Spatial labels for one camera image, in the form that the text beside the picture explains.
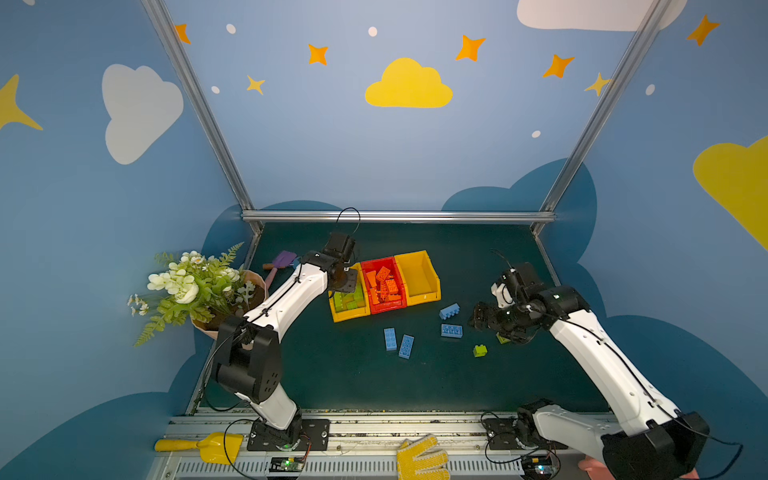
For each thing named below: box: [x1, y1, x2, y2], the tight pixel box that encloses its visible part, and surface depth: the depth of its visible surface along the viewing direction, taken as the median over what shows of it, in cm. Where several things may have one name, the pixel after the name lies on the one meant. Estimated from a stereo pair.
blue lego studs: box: [384, 327, 398, 351], surface depth 92 cm
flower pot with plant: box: [127, 242, 267, 348], surface depth 69 cm
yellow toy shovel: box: [154, 432, 244, 465], surface depth 73 cm
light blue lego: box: [439, 303, 461, 320], surface depth 97 cm
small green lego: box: [473, 344, 488, 358], surface depth 90 cm
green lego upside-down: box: [334, 284, 366, 312], surface depth 99 cm
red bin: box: [361, 256, 407, 315], surface depth 98 cm
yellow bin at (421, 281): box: [394, 250, 441, 307], surface depth 105 cm
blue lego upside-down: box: [398, 334, 415, 359], surface depth 92 cm
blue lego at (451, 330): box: [440, 324, 463, 338], surface depth 94 cm
